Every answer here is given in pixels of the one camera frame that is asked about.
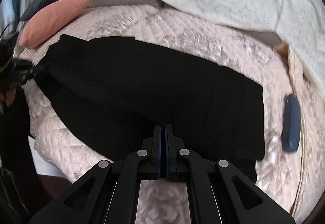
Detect black pants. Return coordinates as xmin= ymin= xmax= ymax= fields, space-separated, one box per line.
xmin=35 ymin=34 xmax=265 ymax=181

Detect pink cushion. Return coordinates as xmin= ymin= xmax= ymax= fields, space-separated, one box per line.
xmin=18 ymin=0 xmax=92 ymax=49

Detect dark blue case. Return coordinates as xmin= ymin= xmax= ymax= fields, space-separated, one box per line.
xmin=282 ymin=94 xmax=301 ymax=153

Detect beige quilted bedspread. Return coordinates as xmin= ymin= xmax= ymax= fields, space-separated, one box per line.
xmin=15 ymin=4 xmax=325 ymax=224

